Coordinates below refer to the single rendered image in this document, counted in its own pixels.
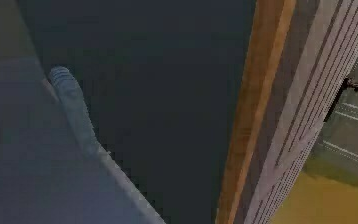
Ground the pale blue ribbed pillow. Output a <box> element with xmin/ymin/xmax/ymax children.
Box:
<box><xmin>47</xmin><ymin>65</ymin><xmax>103</xmax><ymax>157</ymax></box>

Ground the orange wooden door frame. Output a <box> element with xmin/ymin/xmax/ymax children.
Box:
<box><xmin>214</xmin><ymin>0</ymin><xmax>298</xmax><ymax>224</ymax></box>

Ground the grey panelled room door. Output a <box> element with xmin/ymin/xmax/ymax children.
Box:
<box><xmin>302</xmin><ymin>39</ymin><xmax>358</xmax><ymax>193</ymax></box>

